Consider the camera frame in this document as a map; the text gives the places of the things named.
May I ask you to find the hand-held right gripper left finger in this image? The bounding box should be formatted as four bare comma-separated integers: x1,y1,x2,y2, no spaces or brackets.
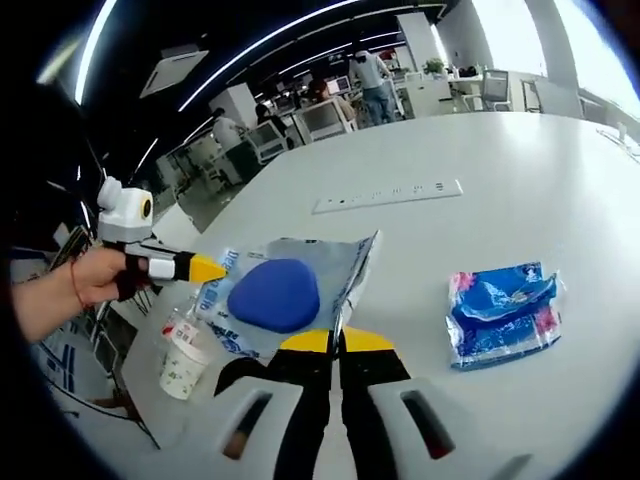
213,329,335,480

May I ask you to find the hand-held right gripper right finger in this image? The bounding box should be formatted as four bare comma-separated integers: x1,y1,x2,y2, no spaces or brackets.
339,327,459,480

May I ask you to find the clear plastic water bottle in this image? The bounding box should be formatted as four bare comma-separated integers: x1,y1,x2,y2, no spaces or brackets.
159,294,211,351

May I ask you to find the pale packet with blue pad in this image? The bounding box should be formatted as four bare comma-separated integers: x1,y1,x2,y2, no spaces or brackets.
197,229,381,359

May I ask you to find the white paper cup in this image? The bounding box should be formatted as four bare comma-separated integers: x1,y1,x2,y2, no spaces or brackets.
159,337,211,401

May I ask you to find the blue crinkled wrapper packet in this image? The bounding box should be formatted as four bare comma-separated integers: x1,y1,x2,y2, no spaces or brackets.
446,259,566,370

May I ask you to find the person's left hand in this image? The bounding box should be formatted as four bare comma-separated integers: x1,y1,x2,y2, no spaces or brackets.
72,247,151,309

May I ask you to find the ceiling air conditioner unit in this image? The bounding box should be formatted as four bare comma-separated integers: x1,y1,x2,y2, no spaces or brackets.
139,49,209,99

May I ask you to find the person's white printed shirt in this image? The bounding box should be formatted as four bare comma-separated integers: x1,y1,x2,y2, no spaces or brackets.
9,244,76,391

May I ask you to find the white recessed power strip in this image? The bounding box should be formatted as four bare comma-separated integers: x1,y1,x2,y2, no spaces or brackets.
312,178,464,215

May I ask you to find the red string bracelet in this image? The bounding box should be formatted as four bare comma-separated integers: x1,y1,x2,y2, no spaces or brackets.
69,259,87,307

